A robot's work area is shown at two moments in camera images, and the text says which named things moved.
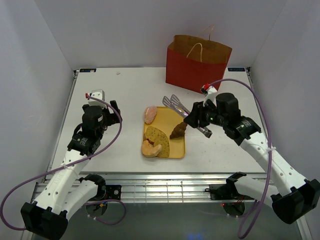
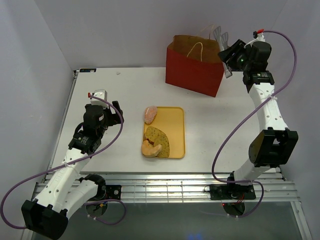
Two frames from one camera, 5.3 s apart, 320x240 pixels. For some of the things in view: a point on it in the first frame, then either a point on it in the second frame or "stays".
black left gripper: x=112 y=117 stays
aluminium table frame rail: x=162 y=188 stays
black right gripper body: x=207 y=114 -> x=239 y=60
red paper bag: x=193 y=61 stays
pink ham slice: x=149 y=114 stays
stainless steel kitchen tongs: x=173 y=103 -> x=222 y=41
